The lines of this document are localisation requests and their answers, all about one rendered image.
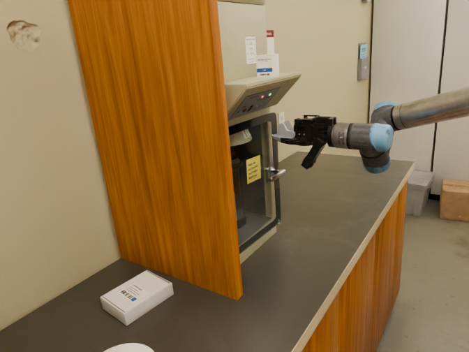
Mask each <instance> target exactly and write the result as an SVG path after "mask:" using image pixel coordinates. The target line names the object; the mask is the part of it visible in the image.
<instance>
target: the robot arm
mask: <svg viewBox="0 0 469 352"><path fill-rule="evenodd" d="M307 116H309V117H314V118H310V119H309V118H308V117H307ZM468 116H469V86H468V87H464V88H460V89H456V90H453V91H448V92H445V93H442V94H437V95H434V96H430V97H426V98H422V99H419V100H416V101H411V102H408V103H403V104H400V105H397V104H395V103H394V102H392V101H381V102H379V103H377V104H376V105H375V107H374V109H373V112H372V114H371V121H370V124H365V123H347V122H338V123H336V117H320V116H319V115H304V118H297V119H295V125H294V128H293V127H292V125H291V123H290V122H289V121H285V122H284V123H280V124H279V125H278V132H277V134H272V135H271V137H272V138H273V139H275V140H277V141H279V142H282V143H285V144H288V145H299V146H310V145H312V148H311V150H310V151H309V153H308V154H307V156H305V158H304V160H303V161H302V162H303V163H302V164H301V166H303V167H304V168H305V169H307V170H308V169H309V168H311V167H312V166H313V165H314V164H315V162H316V159H317V158H318V156H319V155H320V153H321V151H322V150H323V148H324V147H325V145H326V144H328V146H329V147H335V148H341V149H358V150H359V152H360V154H361V157H362V163H363V164H364V166H365V168H366V169H367V170H368V171H369V172H370V173H374V174H379V173H383V172H384V171H386V170H387V169H388V167H389V165H390V157H389V151H390V149H391V148H392V143H393V138H394V132H395V131H399V130H403V129H409V128H413V127H417V126H423V125H427V124H434V123H438V122H443V121H447V120H451V119H458V118H462V117H468Z"/></svg>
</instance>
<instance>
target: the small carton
mask: <svg viewBox="0 0 469 352"><path fill-rule="evenodd" d="M256 67H257V78H261V77H274V76H277V75H279V60H278V54H263V55H257V56H256Z"/></svg>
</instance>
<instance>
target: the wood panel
mask: <svg viewBox="0 0 469 352"><path fill-rule="evenodd" d="M68 5H69V9H70V15H71V19H72V23H73V29H74V32H75V39H76V43H77V49H78V52H79V56H80V63H81V67H82V72H83V76H84V83H85V87H86V90H87V96H88V100H89V107H90V110H91V116H92V120H93V124H94V130H95V134H96V140H97V144H98V150H99V154H100V160H101V164H102V168H103V174H104V178H105V184H106V187H107V194H108V198H109V202H110V207H111V211H112V218H113V222H114V227H115V231H116V235H117V242H118V245H119V251H120V255H121V258H123V259H126V260H128V261H131V262H133V263H137V264H139V265H142V266H145V267H147V268H150V269H152V270H155V271H158V272H161V273H163V274H167V275H169V276H171V277H175V278H177V279H180V280H182V281H186V282H188V283H190V284H194V285H196V286H199V287H202V288H205V289H207V290H210V291H213V292H215V293H218V294H221V295H224V296H226V297H229V298H232V299H234V300H238V299H239V298H240V297H241V296H242V295H243V288H242V280H241V264H240V256H239V240H238V232H237V217H236V208H235V193H234V184H233V176H232V161H231V153H230V137H229V128H228V114H227V105H226V97H225V81H224V73H223V58H222V49H221V34H220V26H219V17H218V2H217V0H68Z"/></svg>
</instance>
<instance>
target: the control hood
mask: <svg viewBox="0 0 469 352"><path fill-rule="evenodd" d="M300 77H301V72H298V73H279V75H277V76H274V77H261V78H257V76H254V77H250V78H244V79H240V80H233V81H229V82H225V97H226V105H227V114H228V121H230V120H233V119H236V118H239V117H242V116H244V115H241V116H238V117H235V118H232V119H229V118H230V117H231V116H232V114H233V113H234V112H235V110H236V109H237V108H238V107H239V105H240V104H241V102H242V101H243V100H244V99H245V98H246V96H250V95H253V94H257V93H260V92H264V91H268V90H271V89H275V88H279V87H281V88H280V89H279V90H278V92H277V93H276V94H275V95H274V97H273V98H272V99H271V100H270V102H268V104H267V105H266V106H265V107H264V108H262V109H259V110H263V109H265V108H269V107H271V106H273V105H277V104H278V103H279V101H280V100H281V99H282V98H283V97H284V96H285V95H286V94H287V92H288V91H289V90H290V89H291V87H292V86H293V85H294V84H295V83H296V81H298V79H299V78H300ZM259 110H256V111H253V112H257V111H259ZM253 112H250V113H247V114H245V115H248V114H251V113H253Z"/></svg>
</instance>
